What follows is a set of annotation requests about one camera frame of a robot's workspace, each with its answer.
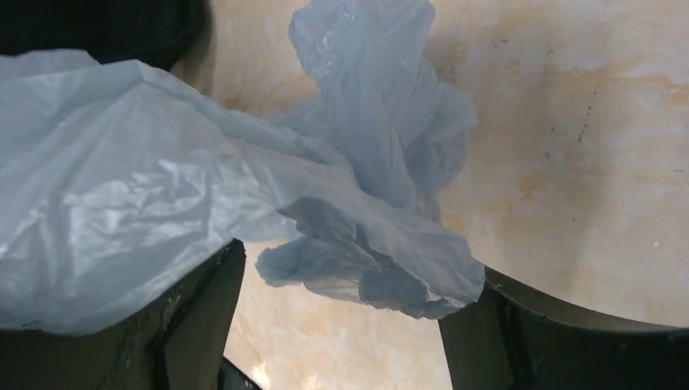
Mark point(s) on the light blue plastic trash bag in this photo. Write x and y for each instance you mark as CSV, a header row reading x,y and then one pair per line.
x,y
118,180

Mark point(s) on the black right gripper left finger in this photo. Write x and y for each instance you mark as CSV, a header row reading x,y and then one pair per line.
x,y
175,342

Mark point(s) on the black cloth garment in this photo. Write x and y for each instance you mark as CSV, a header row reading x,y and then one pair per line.
x,y
156,32

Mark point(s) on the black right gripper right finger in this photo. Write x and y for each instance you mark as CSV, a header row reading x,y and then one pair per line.
x,y
516,337

